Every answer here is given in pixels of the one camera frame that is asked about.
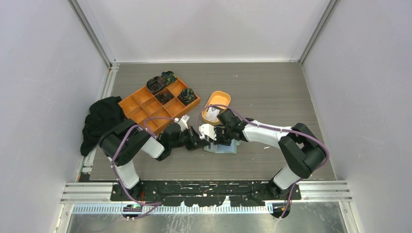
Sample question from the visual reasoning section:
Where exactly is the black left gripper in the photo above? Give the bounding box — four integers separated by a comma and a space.
170, 126, 209, 150

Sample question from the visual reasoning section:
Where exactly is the yellow oval tray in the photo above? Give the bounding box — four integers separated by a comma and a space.
202, 91, 231, 125

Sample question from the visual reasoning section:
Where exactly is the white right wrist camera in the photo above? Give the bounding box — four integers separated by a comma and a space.
198, 124, 217, 141

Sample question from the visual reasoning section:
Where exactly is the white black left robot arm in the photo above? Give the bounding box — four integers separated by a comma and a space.
98, 119, 209, 200

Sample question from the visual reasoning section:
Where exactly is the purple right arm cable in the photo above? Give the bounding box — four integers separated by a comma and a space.
195, 104, 330, 219

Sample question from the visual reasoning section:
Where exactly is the orange wooden divider box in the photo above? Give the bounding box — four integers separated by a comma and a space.
119, 78, 200, 134

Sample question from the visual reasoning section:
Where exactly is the black cloth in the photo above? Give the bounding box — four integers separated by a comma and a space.
80, 96, 126, 156

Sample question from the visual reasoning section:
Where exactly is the dark rolled sock left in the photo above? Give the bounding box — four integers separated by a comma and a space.
146, 76, 167, 95

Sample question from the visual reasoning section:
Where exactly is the green patterned rolled sock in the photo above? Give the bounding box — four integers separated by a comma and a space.
178, 88, 197, 106

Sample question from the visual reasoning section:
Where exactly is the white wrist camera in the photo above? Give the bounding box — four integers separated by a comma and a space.
198, 124, 217, 141
174, 115, 189, 131

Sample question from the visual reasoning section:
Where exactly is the dark rolled sock centre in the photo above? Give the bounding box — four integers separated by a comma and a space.
155, 88, 175, 105

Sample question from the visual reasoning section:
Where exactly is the green card holder wallet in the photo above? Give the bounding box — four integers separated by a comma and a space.
204, 140, 240, 154

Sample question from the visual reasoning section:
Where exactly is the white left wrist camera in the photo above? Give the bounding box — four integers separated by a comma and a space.
174, 115, 189, 131

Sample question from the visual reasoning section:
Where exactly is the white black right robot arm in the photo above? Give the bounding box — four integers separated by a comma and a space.
215, 110, 327, 200

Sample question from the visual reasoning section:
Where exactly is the dark rolled sock top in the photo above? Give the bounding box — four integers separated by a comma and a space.
161, 70, 177, 85

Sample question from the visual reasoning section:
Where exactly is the silver card in tray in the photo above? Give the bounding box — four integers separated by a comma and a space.
205, 107, 221, 123

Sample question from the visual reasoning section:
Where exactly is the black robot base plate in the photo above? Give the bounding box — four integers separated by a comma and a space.
130, 181, 301, 207

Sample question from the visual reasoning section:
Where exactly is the dark rolled sock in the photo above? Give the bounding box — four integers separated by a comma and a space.
155, 88, 175, 105
161, 70, 177, 85
146, 76, 167, 95

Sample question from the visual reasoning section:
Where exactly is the aluminium frame rail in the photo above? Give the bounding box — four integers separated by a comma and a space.
60, 181, 352, 218

